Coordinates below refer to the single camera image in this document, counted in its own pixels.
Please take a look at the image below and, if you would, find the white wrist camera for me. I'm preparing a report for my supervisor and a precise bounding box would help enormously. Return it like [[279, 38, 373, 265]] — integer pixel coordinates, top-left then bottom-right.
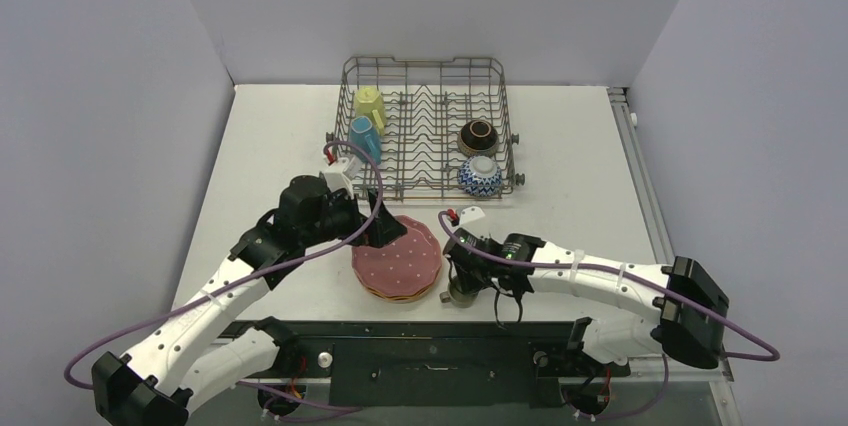
[[320, 155, 363, 197], [452, 206, 486, 226]]

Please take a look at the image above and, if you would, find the yellow plate under pink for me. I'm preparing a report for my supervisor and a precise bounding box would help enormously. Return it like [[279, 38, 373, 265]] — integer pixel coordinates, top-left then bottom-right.
[[359, 276, 440, 303]]

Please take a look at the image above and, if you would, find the orange patterned small bowl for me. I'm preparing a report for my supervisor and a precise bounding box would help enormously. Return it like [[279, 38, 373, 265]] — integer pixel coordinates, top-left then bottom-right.
[[458, 155, 503, 198]]

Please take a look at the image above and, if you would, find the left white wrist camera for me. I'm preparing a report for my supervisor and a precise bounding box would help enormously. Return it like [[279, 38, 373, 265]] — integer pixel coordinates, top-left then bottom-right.
[[320, 155, 363, 197]]

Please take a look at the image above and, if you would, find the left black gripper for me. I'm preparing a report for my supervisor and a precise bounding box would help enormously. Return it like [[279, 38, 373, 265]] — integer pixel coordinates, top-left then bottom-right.
[[301, 187, 406, 249]]

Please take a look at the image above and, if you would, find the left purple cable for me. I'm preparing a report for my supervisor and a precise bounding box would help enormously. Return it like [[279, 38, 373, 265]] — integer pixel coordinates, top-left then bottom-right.
[[63, 139, 386, 390]]

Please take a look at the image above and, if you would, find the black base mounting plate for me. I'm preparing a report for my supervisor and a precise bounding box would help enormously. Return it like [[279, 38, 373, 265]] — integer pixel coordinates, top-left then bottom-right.
[[255, 319, 630, 408]]

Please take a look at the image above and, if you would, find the pink polka dot plate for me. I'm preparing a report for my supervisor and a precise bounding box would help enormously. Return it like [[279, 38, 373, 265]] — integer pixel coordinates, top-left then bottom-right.
[[351, 215, 443, 286]]

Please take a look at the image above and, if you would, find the small grey cup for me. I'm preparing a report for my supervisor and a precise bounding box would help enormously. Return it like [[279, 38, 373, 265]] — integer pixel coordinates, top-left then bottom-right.
[[439, 283, 478, 308]]

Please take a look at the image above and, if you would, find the yellow green mug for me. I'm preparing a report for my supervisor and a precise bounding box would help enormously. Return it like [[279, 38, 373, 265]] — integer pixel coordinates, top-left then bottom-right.
[[354, 86, 388, 136]]

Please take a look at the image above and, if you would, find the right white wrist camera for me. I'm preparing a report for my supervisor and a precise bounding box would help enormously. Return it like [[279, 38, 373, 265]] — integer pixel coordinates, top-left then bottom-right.
[[452, 206, 486, 226]]

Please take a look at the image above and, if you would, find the dark brown glazed bowl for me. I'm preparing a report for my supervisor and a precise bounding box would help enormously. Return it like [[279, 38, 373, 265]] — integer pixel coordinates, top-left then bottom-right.
[[457, 119, 499, 157]]

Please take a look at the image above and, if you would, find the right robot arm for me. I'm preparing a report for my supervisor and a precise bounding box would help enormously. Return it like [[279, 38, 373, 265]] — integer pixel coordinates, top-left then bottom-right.
[[443, 228, 729, 373]]

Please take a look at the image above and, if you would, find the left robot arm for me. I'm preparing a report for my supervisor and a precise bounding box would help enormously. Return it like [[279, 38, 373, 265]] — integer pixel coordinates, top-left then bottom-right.
[[92, 175, 407, 425]]

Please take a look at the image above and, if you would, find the grey wire dish rack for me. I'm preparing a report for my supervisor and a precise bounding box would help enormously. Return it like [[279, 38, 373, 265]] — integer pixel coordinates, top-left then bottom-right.
[[326, 55, 525, 202]]

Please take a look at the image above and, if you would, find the blue handled white mug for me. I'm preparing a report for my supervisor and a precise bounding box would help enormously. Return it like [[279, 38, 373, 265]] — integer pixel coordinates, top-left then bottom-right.
[[348, 116, 382, 164]]

